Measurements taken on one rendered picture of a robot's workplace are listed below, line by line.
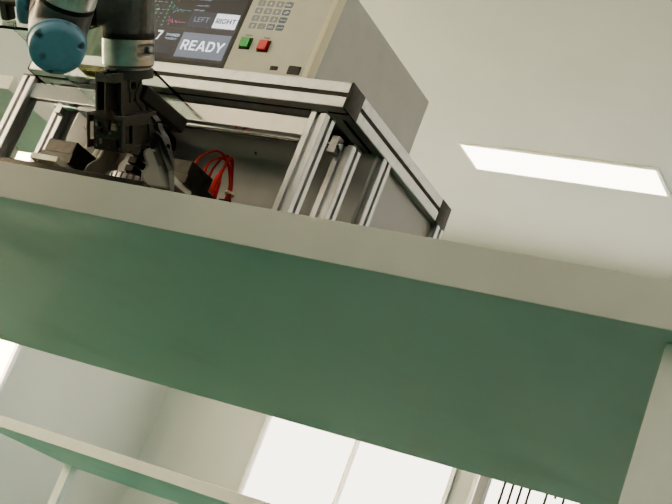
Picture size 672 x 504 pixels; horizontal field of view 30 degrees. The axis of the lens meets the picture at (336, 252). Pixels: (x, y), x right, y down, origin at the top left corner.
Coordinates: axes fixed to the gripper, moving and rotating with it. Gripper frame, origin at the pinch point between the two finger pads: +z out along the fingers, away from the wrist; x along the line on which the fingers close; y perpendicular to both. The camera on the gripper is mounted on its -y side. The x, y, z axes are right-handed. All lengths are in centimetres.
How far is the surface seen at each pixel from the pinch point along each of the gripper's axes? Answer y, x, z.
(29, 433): -228, -264, 180
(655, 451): 32, 91, 5
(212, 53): -29.5, -9.5, -19.5
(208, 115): -18.9, -1.8, -10.8
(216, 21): -33.2, -11.6, -24.6
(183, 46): -30.0, -16.2, -20.1
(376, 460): -563, -278, 314
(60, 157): -6.9, -22.9, -2.8
